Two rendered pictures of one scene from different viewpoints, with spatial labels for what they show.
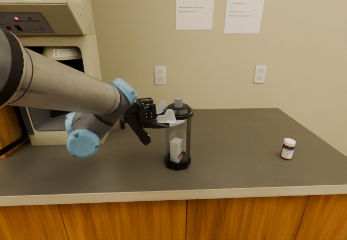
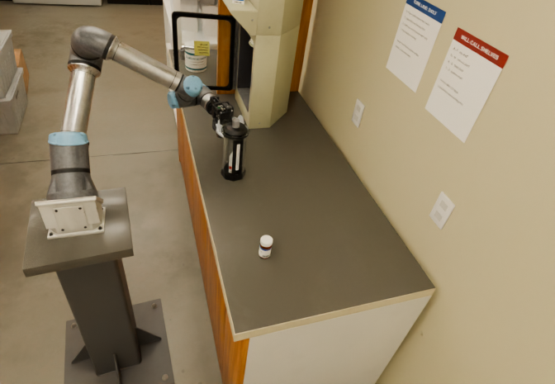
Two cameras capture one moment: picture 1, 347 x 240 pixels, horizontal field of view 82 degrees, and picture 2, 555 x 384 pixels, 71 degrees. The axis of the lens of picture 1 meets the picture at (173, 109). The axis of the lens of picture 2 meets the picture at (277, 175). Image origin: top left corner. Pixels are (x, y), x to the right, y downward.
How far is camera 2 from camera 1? 145 cm
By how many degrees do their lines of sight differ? 61
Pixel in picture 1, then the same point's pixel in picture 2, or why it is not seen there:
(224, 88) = (400, 187)
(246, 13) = (459, 97)
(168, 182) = (206, 170)
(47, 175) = (203, 116)
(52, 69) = (125, 56)
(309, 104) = (491, 350)
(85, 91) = (142, 69)
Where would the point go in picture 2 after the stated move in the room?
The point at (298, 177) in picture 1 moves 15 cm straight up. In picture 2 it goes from (230, 255) to (231, 225)
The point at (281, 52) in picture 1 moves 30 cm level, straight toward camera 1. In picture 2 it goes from (483, 206) to (381, 182)
